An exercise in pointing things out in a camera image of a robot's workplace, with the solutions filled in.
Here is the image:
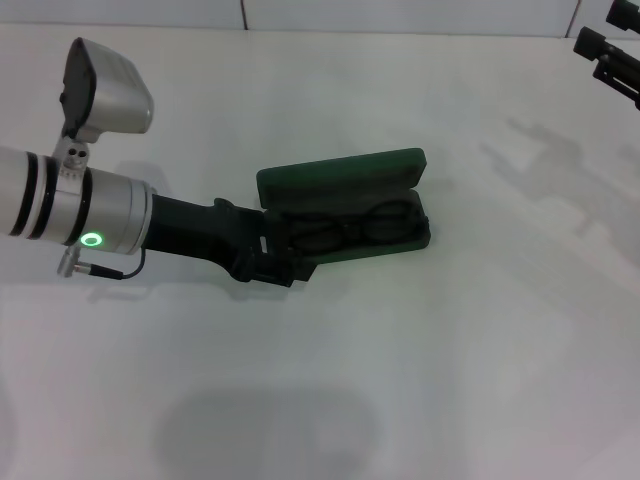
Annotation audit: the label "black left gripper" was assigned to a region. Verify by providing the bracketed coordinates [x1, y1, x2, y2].
[144, 193, 317, 289]

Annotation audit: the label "black glasses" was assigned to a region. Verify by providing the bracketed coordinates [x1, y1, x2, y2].
[287, 199, 427, 252]

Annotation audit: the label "green glasses case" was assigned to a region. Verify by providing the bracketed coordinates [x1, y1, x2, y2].
[256, 147, 433, 277]

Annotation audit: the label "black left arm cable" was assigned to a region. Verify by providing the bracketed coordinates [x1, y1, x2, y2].
[55, 248, 147, 282]

